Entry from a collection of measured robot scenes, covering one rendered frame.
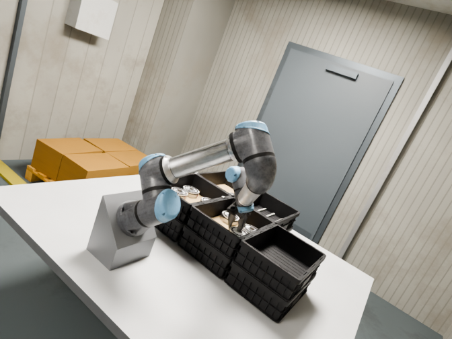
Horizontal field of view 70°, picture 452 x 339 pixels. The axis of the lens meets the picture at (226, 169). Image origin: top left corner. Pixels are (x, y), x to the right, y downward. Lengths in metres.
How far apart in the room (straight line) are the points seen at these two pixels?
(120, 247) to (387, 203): 3.04
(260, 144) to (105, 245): 0.72
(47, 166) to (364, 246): 3.31
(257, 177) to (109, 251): 0.65
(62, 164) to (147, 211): 2.01
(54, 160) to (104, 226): 1.95
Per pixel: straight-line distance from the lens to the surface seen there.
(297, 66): 4.07
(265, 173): 1.11
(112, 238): 1.34
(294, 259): 1.76
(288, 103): 4.03
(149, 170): 1.27
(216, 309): 1.40
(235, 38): 4.58
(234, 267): 1.49
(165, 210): 1.22
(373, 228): 3.91
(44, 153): 3.35
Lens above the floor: 1.55
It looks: 15 degrees down
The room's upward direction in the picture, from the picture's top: 22 degrees clockwise
